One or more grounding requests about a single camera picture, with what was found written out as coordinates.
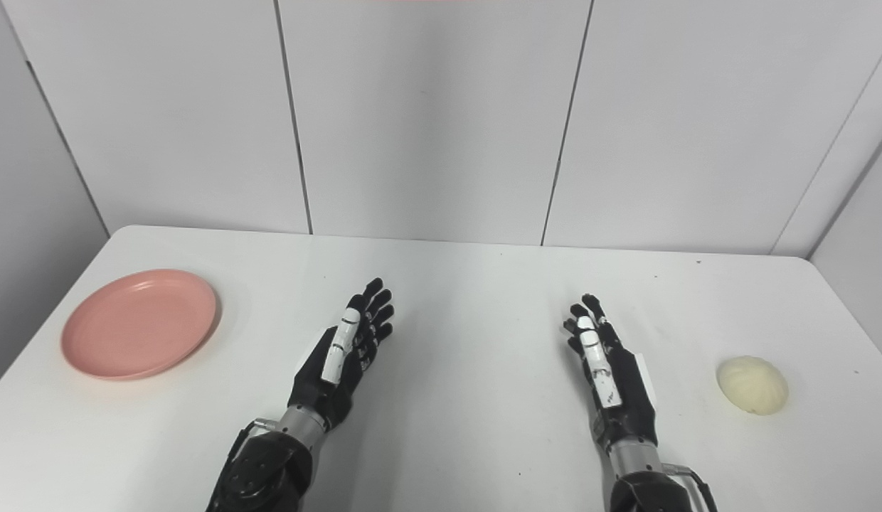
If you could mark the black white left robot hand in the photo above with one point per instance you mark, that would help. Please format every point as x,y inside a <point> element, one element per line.
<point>320,377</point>

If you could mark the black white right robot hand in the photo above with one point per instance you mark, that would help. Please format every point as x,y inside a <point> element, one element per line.
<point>626,398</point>

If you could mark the white steamed bun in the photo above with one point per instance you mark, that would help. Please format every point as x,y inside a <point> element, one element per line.
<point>752,385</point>

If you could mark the pink round plate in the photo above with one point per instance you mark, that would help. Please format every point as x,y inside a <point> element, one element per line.
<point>139,324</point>

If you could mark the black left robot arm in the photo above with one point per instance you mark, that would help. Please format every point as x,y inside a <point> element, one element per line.
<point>267,469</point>

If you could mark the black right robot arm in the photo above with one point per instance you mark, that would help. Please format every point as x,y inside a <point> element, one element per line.
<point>644,487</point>

